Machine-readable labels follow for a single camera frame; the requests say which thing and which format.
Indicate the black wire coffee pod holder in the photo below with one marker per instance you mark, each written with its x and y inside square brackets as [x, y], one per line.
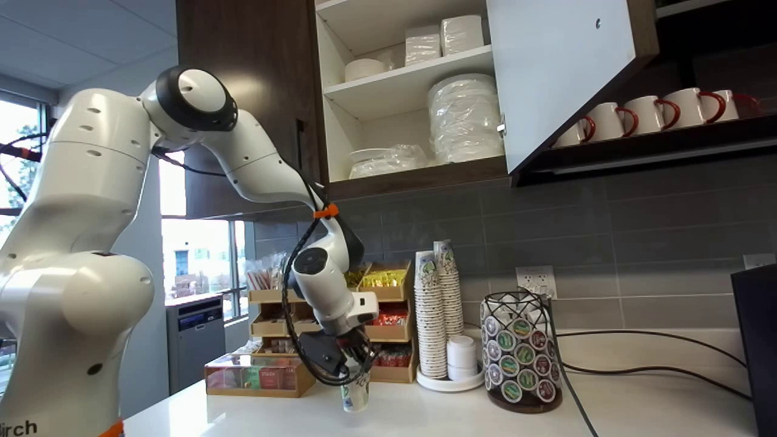
[520, 363]

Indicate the white round cup tray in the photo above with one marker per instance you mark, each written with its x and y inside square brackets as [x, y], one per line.
[447, 384]

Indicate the white wall outlet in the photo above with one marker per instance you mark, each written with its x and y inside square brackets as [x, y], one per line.
[538, 279]

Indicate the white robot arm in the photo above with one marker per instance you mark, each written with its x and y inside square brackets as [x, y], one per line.
[68, 300]

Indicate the wrapped stack of plates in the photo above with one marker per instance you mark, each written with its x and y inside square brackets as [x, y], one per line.
[465, 117]

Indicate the white open cabinet door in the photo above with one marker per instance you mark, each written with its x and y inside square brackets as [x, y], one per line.
[554, 58]

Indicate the tall paper cup stack front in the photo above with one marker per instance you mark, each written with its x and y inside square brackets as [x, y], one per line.
[430, 317]

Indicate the dark wooden wall cabinet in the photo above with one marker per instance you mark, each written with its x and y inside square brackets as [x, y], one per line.
[266, 52]

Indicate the black monitor edge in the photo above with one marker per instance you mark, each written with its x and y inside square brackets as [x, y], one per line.
[756, 306]

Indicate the stack of white lids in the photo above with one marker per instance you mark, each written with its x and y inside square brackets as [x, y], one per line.
[461, 358]

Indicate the wooden box of tea packets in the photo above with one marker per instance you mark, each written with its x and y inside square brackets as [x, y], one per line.
[259, 374]

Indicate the white mug red handle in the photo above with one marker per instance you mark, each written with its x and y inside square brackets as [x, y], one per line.
[611, 121]
[691, 107]
[650, 115]
[575, 135]
[720, 106]

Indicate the tall paper cup stack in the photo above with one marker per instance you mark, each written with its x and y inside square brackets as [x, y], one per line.
[430, 317]
[449, 285]

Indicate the wrapped stack of bowls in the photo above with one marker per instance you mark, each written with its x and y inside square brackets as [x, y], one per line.
[387, 160]

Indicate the tall paper cup stack rear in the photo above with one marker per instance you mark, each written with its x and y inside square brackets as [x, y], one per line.
[449, 285]

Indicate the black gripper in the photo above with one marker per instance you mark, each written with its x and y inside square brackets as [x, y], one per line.
[344, 350]

